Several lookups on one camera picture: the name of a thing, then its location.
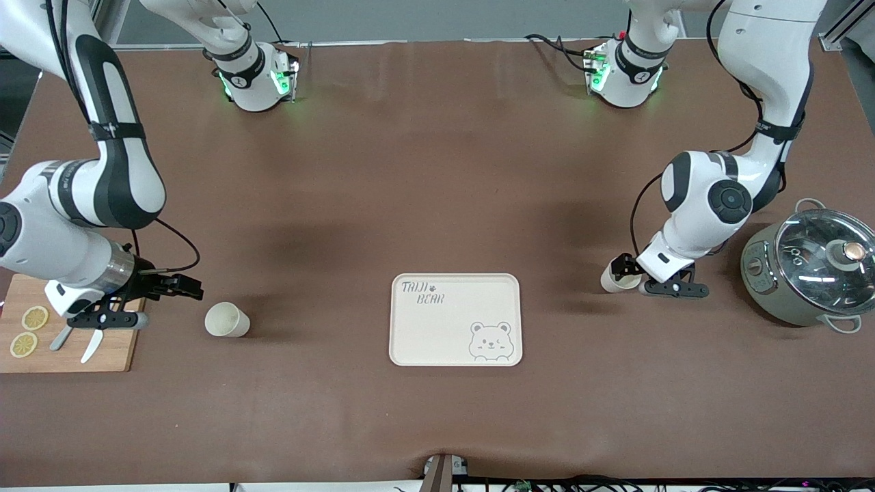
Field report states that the white IKEA cup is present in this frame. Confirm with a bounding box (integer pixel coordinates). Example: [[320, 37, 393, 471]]
[[601, 263, 642, 294], [205, 302, 251, 338]]

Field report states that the cream tray with bear print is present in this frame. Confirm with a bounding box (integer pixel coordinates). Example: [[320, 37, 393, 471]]
[[389, 273, 523, 367]]

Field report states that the wooden cutting board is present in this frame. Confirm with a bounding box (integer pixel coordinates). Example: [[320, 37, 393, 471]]
[[0, 275, 146, 373]]

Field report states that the sage green electric pot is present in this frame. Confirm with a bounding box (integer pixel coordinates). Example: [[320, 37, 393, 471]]
[[740, 198, 875, 334]]

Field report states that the glass pot lid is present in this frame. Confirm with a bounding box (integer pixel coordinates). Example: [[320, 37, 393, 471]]
[[775, 208, 875, 316]]

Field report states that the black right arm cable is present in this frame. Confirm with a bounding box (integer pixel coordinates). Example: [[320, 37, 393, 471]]
[[44, 0, 201, 274]]

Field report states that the black base cable bundle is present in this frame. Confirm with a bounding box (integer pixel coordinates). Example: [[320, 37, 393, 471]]
[[525, 34, 595, 72]]

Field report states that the aluminium frame profile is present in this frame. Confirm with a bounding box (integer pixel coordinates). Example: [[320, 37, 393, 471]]
[[92, 0, 134, 47], [818, 0, 875, 52]]

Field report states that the thin black base cable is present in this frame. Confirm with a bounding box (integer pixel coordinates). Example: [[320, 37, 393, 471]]
[[256, 0, 284, 43]]

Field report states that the metal camera bracket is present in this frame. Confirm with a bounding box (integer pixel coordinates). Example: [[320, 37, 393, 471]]
[[420, 454, 470, 492]]

